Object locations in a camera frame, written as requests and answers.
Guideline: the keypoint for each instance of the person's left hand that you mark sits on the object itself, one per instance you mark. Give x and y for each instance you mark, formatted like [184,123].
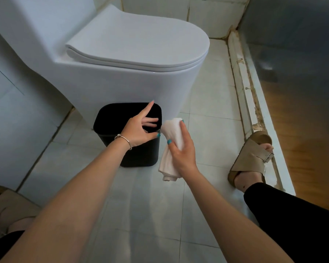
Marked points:
[135,131]

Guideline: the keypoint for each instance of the person's right hand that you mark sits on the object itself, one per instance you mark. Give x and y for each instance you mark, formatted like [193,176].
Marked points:
[183,156]

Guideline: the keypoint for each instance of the white cleaning cloth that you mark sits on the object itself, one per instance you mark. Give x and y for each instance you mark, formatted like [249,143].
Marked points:
[172,134]

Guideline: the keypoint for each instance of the black plastic waste bin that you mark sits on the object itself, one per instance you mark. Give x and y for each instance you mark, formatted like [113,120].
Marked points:
[112,117]

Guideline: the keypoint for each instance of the person's left forearm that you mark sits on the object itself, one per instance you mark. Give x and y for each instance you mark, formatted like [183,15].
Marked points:
[63,216]

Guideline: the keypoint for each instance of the person's right forearm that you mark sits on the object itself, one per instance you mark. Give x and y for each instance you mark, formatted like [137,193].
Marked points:
[235,224]

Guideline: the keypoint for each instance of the person's right beige sandal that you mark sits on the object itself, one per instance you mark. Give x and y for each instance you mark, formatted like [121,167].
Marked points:
[249,158]

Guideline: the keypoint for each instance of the person's beige sandal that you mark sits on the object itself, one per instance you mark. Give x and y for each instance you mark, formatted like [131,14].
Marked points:
[11,210]
[249,158]

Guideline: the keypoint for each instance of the person's black trousers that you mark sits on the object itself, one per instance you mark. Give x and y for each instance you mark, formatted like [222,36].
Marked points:
[290,221]

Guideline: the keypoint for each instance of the person's left beige sandal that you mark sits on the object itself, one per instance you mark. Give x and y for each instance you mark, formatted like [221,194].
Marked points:
[11,210]

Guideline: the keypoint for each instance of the white toilet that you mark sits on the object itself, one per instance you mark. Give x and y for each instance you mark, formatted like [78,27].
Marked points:
[98,79]

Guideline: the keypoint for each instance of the white door threshold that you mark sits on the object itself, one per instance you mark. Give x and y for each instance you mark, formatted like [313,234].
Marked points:
[252,106]

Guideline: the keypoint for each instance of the white toilet seat lid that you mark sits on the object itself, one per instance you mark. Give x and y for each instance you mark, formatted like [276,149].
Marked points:
[137,41]

